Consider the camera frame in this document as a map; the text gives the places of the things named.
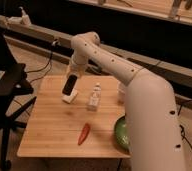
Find black eraser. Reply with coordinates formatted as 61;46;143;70
62;75;77;95

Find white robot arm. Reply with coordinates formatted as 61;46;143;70
62;32;186;171

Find white sponge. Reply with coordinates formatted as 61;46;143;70
62;89;78;104

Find small clear bottle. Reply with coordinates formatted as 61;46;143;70
87;83;101;111

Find white cup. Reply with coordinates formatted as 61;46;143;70
118;83;125;103

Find wooden table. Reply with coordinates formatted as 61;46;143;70
18;75;129;158

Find black office chair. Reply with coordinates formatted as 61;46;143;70
0;28;36;171

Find red chili pepper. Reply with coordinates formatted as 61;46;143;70
78;123;90;145

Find white spray bottle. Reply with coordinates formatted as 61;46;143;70
7;6;31;26

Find green bowl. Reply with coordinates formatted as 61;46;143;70
114;116;129;151

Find black cable with white plug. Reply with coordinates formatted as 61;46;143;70
24;39;61;84

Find black floor cables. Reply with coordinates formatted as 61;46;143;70
177;99;192;161

